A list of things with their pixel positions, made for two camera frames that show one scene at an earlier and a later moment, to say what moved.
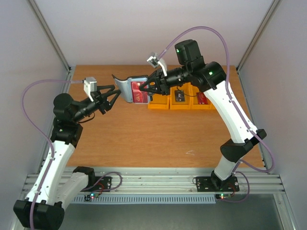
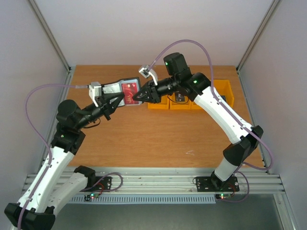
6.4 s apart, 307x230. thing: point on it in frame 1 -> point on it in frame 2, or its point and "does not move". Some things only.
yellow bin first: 159,102 does not move
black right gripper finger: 150,85 -> 144,94
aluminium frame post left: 50,34 does not move
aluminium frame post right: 269,14 does not move
